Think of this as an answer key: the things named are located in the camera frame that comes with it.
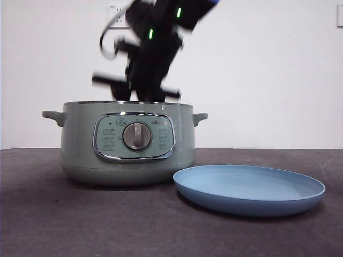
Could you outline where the pale green electric steamer pot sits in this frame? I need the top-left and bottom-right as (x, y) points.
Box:
(42, 100), (208, 187)

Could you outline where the blue round plate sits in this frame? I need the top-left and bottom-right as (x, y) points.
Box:
(173, 165), (326, 217)

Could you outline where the black cable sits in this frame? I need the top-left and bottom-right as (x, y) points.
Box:
(99, 12), (130, 61)

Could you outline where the white wall power socket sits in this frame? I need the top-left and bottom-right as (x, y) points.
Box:
(108, 4), (130, 29)

